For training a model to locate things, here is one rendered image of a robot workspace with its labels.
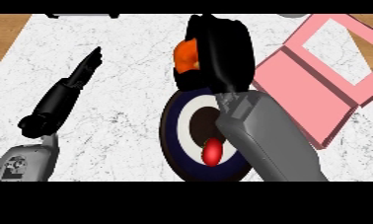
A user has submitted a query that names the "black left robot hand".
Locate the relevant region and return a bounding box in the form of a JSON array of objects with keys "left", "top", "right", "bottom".
[{"left": 18, "top": 45, "right": 104, "bottom": 139}]

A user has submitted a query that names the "pale appliance with black feet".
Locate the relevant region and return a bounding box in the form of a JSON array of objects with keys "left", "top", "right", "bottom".
[{"left": 45, "top": 14, "right": 121, "bottom": 20}]

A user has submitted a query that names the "orange squash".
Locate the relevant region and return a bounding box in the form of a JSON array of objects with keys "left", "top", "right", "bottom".
[{"left": 174, "top": 37, "right": 201, "bottom": 74}]

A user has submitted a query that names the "pink cardboard box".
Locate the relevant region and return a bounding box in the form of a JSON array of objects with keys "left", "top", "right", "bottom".
[{"left": 251, "top": 14, "right": 373, "bottom": 151}]

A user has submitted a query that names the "red tomato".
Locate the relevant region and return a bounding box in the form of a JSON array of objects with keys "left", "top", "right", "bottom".
[{"left": 201, "top": 137, "right": 225, "bottom": 168}]

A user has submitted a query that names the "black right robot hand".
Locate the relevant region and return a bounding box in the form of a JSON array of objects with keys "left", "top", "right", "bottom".
[{"left": 173, "top": 14, "right": 258, "bottom": 94}]

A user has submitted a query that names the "navy and white plate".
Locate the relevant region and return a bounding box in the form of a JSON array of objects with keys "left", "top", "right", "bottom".
[{"left": 160, "top": 86, "right": 254, "bottom": 183}]

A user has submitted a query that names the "grey round object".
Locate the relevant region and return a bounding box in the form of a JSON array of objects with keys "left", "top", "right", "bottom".
[{"left": 278, "top": 14, "right": 312, "bottom": 19}]

